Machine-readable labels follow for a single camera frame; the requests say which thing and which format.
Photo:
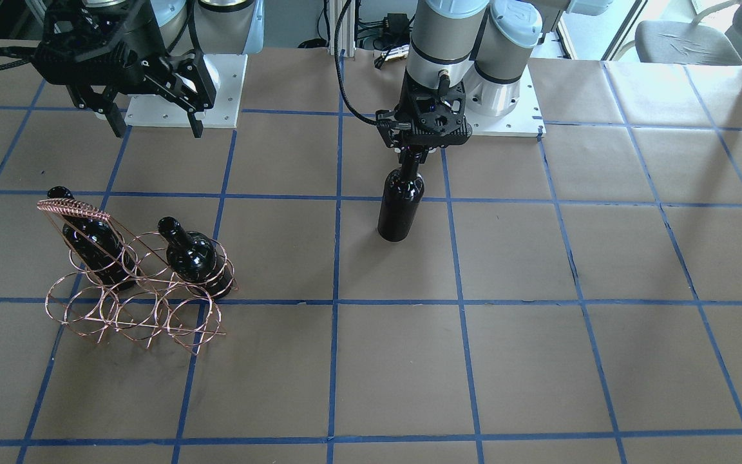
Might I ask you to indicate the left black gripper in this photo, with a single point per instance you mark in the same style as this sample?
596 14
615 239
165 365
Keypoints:
411 153

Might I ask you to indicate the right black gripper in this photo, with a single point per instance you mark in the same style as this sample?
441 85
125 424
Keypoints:
163 46

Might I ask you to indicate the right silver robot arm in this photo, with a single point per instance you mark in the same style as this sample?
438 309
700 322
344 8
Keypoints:
213 27

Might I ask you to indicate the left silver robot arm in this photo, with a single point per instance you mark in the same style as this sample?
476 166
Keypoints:
495 37

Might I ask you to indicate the dark bottle in basket corner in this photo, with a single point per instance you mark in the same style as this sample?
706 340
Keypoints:
195 258

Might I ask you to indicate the grey office chair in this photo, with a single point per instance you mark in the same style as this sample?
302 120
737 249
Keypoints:
672 42

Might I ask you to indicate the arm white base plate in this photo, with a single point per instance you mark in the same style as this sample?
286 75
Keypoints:
495 109
227 73

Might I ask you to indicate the aluminium frame post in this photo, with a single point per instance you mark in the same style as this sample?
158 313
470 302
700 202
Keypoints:
341 16

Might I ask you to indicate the dark bottle under basket handle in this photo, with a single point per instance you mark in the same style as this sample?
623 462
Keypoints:
100 250

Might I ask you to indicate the copper wire wine basket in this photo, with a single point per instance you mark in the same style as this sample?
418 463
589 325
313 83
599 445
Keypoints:
160 303

